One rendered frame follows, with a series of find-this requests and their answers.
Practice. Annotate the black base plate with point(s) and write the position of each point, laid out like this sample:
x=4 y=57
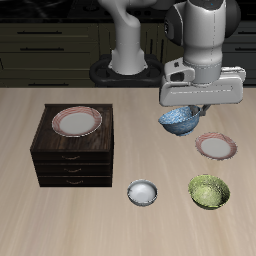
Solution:
x=100 y=75

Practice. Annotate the dark wooden cabinet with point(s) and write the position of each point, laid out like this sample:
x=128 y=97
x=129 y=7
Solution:
x=71 y=156

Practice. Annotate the blue bowl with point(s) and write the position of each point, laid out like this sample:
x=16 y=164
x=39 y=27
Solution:
x=179 y=121

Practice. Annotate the dark kitchen cupboards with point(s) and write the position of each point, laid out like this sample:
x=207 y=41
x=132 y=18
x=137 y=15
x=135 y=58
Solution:
x=46 y=50

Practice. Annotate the green bowl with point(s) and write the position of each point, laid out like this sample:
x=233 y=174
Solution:
x=208 y=193

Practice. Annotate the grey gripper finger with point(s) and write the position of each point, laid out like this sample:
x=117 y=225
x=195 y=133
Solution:
x=194 y=108
x=205 y=108

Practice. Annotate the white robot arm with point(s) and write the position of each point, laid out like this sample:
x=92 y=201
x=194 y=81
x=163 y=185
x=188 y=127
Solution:
x=203 y=40

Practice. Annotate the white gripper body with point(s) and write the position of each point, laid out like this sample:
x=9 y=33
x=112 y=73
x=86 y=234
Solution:
x=200 y=95

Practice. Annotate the red-rimmed white plate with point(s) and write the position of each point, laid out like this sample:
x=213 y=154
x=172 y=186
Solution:
x=77 y=122
x=216 y=146

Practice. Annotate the small white bowl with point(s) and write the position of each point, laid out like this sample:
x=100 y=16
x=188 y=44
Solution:
x=142 y=192

